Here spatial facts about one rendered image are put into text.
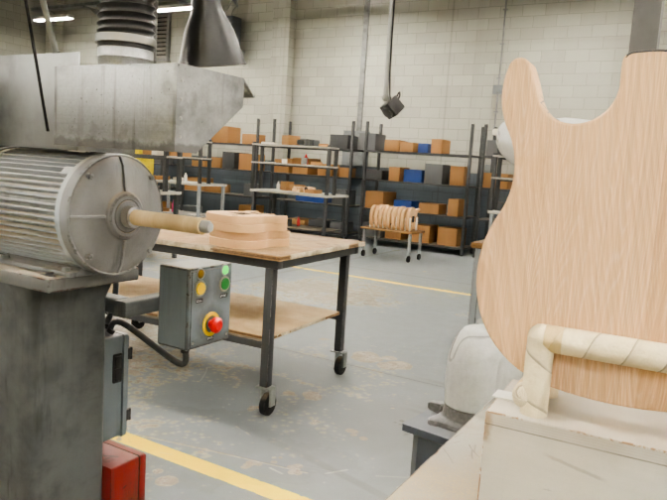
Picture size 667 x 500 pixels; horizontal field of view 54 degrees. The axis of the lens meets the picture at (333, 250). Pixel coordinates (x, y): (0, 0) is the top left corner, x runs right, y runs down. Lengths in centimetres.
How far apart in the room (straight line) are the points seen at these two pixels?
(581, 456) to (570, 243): 24
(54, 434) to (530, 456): 111
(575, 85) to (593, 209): 1148
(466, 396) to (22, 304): 109
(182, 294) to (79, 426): 38
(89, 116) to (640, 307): 93
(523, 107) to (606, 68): 1141
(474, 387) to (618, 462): 99
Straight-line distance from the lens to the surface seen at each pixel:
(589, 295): 82
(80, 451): 170
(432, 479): 104
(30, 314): 152
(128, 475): 181
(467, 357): 177
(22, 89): 155
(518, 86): 83
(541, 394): 82
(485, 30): 1285
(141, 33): 127
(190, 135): 113
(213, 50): 133
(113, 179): 140
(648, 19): 804
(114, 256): 142
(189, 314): 159
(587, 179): 81
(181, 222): 129
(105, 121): 122
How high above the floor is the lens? 138
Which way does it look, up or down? 7 degrees down
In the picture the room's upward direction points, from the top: 4 degrees clockwise
